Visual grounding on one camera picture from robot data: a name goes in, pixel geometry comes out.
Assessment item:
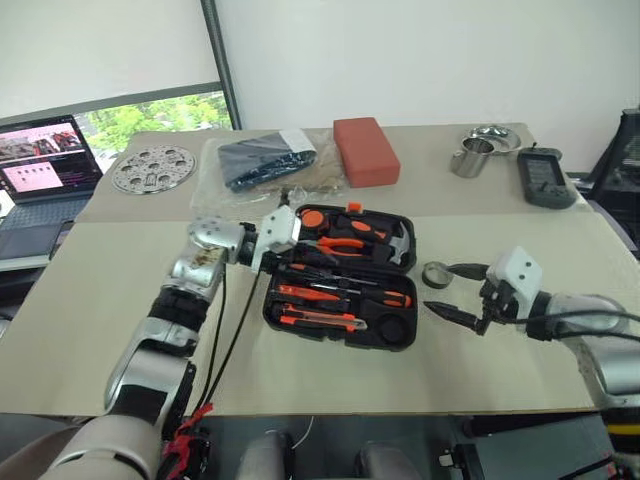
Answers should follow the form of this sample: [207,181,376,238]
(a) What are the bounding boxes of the orange black utility knife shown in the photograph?
[271,301,370,335]

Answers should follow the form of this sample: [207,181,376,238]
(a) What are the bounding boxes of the orange black handled screwdriver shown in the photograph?
[278,263,380,288]
[308,281,415,310]

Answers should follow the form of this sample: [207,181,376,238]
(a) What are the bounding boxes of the orange black tape measure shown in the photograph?
[297,209,330,232]

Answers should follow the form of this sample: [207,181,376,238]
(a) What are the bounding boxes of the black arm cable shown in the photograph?
[196,261,267,417]
[523,308,640,347]

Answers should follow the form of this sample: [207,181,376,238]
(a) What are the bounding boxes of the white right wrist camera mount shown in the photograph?
[485,245,544,322]

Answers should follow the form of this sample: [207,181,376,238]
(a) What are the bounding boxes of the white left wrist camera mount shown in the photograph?
[251,205,302,274]

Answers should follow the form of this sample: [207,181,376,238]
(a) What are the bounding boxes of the grey window frame post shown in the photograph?
[199,0,244,131]

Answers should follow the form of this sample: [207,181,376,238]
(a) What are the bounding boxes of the dark blue folded cloth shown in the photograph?
[216,136,319,191]

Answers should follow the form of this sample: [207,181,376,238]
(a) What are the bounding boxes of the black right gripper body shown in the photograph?
[474,278,522,336]

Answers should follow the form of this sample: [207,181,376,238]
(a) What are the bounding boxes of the stainless steel cup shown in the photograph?
[450,136,494,179]

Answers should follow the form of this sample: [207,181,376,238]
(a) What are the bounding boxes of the orange test pen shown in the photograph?
[271,284,342,305]

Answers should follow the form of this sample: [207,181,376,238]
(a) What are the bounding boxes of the black orange tool kit case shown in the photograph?
[260,201,419,355]

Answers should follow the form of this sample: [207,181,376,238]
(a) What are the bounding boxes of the black office chair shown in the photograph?
[586,106,640,262]

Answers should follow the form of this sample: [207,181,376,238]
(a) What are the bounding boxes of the dark rounded grey shape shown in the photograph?
[356,441,417,480]
[238,431,297,480]

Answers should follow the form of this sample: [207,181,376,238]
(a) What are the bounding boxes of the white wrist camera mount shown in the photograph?
[485,245,544,322]
[251,205,302,274]

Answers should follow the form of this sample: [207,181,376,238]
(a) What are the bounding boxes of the orange handled pliers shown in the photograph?
[298,235,367,259]

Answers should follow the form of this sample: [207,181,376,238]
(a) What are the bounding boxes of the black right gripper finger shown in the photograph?
[445,262,489,281]
[423,300,483,332]

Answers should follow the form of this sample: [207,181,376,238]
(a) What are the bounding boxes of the clear plastic bag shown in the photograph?
[189,128,347,210]

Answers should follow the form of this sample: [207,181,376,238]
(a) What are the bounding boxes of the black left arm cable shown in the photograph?
[196,261,267,417]

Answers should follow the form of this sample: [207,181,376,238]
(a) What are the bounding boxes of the thin white wire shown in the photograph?
[293,413,317,447]

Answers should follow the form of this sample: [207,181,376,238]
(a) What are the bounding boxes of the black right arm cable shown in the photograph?
[523,308,640,347]

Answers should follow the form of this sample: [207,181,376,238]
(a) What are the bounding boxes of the stainless steel bowl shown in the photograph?
[466,124,523,158]

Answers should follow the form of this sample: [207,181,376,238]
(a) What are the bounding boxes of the perforated round metal plate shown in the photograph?
[110,144,197,194]

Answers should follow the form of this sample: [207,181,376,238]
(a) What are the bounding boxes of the black handheld controller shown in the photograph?
[515,143,577,210]

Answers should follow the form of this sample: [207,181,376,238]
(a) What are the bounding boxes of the open laptop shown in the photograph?
[0,114,105,260]

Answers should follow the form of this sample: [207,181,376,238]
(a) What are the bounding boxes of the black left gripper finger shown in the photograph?
[294,251,342,269]

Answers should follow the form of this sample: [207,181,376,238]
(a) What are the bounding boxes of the grey tape roll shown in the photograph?
[421,260,455,291]

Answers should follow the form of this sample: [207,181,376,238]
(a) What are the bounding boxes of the red brick block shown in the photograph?
[332,116,403,189]

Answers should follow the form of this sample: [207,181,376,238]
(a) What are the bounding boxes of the red cable tie bundle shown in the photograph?
[163,400,216,469]

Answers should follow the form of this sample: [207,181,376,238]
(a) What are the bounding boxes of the claw hammer orange black handle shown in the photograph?
[333,214,415,267]

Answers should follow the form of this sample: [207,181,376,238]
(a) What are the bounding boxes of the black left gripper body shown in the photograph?
[259,248,298,276]

